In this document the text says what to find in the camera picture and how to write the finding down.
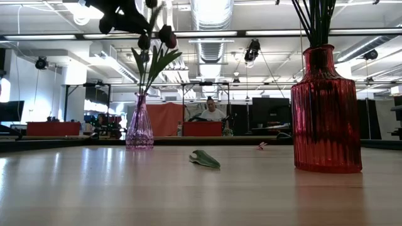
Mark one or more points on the dark red artificial tulip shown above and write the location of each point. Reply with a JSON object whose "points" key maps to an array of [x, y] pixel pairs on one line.
{"points": [[172, 42]]}

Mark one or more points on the red ribbed glass vase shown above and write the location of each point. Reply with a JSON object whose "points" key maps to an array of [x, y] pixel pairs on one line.
{"points": [[326, 119]]}

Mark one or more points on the wide red bin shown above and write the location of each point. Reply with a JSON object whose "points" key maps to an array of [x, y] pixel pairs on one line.
{"points": [[53, 128]]}

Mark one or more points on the black table frame rail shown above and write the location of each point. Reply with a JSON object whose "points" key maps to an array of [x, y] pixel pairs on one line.
{"points": [[47, 144]]}

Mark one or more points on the silver air duct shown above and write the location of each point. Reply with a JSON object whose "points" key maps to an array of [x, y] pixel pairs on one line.
{"points": [[212, 50]]}

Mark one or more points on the person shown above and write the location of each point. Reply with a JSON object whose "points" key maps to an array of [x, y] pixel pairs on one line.
{"points": [[213, 114], [101, 120]]}

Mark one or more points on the black ceiling camera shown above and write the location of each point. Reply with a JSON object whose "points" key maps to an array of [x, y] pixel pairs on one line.
{"points": [[41, 62], [145, 58], [252, 51], [370, 55]]}

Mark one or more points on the black monitor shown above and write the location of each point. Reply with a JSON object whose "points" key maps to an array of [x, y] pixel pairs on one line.
{"points": [[12, 110]]}

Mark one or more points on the black overhead frame bar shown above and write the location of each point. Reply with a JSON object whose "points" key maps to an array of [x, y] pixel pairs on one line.
{"points": [[80, 36]]}

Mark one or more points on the small red bin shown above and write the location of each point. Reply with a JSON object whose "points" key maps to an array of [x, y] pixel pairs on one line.
{"points": [[201, 128]]}

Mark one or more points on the fallen green leaf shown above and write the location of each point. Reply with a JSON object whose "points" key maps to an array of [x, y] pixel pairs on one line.
{"points": [[205, 159]]}

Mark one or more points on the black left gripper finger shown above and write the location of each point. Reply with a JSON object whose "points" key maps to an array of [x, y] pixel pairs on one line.
{"points": [[128, 23]]}

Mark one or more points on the purple ribbed glass vase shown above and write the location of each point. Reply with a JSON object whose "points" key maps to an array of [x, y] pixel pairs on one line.
{"points": [[139, 132]]}

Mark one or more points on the orange cloth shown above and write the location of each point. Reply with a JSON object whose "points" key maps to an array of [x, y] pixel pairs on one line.
{"points": [[166, 119]]}

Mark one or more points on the fallen pink blossom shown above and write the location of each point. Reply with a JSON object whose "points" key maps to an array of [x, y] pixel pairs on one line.
{"points": [[261, 146]]}

